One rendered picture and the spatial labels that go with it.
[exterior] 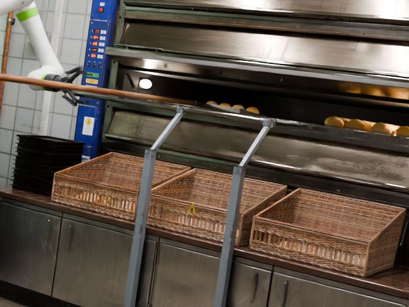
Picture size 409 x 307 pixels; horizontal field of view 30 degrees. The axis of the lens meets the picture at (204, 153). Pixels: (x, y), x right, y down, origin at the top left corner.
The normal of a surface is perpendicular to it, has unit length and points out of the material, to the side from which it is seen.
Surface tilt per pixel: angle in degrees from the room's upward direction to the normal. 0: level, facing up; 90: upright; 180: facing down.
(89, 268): 90
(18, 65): 90
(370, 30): 90
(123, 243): 90
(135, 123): 70
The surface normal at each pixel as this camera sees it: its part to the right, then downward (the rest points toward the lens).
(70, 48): -0.50, -0.02
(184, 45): -0.42, -0.36
